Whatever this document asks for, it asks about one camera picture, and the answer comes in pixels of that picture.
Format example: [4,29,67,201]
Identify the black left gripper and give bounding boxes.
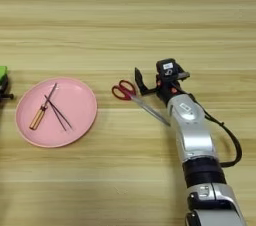
[0,73,15,102]

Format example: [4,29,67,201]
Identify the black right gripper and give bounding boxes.
[134,67,191,106]

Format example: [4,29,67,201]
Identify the green rectangular block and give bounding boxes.
[0,65,8,80]

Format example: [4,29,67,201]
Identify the pink round plate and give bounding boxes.
[14,76,99,149]

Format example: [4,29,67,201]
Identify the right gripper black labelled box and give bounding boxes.
[155,57,182,84]

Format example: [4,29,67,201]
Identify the red handled scissors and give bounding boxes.
[111,79,172,127]

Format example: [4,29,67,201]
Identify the wooden handle screwdriver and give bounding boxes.
[28,82,59,131]

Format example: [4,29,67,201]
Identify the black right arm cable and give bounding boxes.
[188,93,244,169]

